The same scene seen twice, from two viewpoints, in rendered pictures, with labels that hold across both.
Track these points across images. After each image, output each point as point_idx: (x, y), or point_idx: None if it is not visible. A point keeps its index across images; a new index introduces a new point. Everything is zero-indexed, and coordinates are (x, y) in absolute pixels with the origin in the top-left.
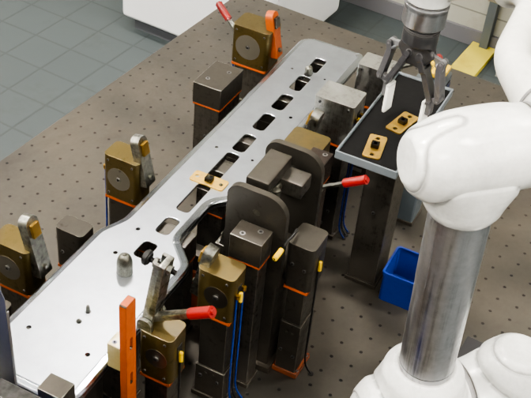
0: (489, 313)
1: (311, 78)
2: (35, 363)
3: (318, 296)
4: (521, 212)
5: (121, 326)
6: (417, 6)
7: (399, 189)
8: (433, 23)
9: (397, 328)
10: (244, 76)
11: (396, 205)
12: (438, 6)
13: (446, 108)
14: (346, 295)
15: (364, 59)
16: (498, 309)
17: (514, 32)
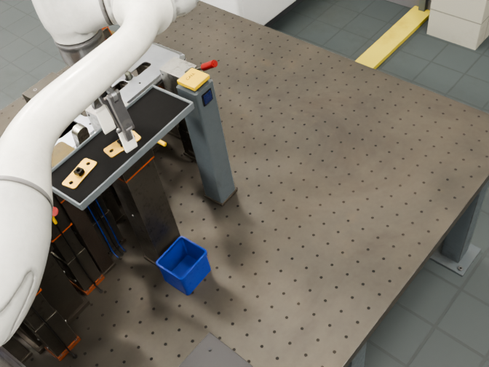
0: (255, 299)
1: (129, 82)
2: None
3: (115, 277)
4: (327, 191)
5: None
6: (56, 41)
7: (153, 196)
8: (78, 57)
9: (167, 312)
10: None
11: (158, 207)
12: (72, 41)
13: (300, 87)
14: (138, 277)
15: (167, 64)
16: (266, 295)
17: (44, 90)
